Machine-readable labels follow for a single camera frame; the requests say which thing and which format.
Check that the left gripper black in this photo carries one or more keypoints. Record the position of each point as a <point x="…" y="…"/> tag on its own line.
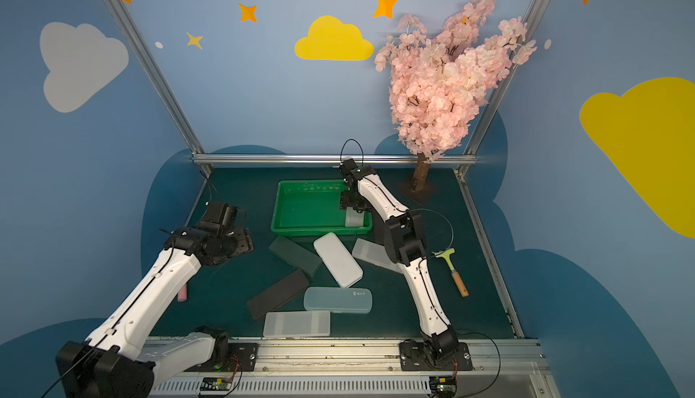
<point x="239" y="240"/>

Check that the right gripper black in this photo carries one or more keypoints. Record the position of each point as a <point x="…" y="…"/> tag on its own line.
<point x="352" y="200"/>

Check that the frosted clear pencil case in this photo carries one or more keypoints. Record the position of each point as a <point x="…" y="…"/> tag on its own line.
<point x="373" y="254"/>

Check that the white opaque pencil case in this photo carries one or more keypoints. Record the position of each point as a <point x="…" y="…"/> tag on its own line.
<point x="338" y="260"/>

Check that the black pencil case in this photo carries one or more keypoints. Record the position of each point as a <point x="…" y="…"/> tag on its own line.
<point x="378" y="228"/>
<point x="278" y="294"/>

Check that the dark translucent grey pencil case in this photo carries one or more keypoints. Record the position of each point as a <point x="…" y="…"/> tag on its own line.
<point x="296" y="255"/>

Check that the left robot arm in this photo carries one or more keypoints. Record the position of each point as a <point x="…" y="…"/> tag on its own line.
<point x="112" y="361"/>

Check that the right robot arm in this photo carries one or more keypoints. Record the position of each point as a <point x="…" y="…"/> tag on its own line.
<point x="403" y="237"/>

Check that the green plastic storage tray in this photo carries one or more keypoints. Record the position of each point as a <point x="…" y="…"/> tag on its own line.
<point x="309" y="208"/>

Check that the light blue pencil case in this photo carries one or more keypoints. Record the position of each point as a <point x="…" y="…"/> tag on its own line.
<point x="338" y="300"/>

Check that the frosted pencil case front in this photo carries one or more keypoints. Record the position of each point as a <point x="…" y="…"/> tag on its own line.
<point x="297" y="324"/>

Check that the purple pink toy shovel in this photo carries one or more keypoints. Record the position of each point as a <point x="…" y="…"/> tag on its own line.
<point x="182" y="295"/>

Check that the left circuit board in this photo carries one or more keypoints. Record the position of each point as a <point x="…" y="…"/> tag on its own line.
<point x="219" y="385"/>

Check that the circuit board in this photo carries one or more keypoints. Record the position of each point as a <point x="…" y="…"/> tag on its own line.
<point x="442" y="387"/>
<point x="219" y="385"/>

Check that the pink blossom artificial tree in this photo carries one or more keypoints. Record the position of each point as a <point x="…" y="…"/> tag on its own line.
<point x="439" y="84"/>

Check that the right circuit board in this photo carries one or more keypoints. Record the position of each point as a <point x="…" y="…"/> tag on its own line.
<point x="442" y="387"/>

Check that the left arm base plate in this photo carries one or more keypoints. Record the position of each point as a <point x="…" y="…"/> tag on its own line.
<point x="239" y="356"/>

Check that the aluminium front rail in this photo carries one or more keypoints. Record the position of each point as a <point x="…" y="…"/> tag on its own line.
<point x="300" y="367"/>

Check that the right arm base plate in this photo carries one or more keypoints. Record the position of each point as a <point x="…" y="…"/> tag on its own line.
<point x="414" y="356"/>

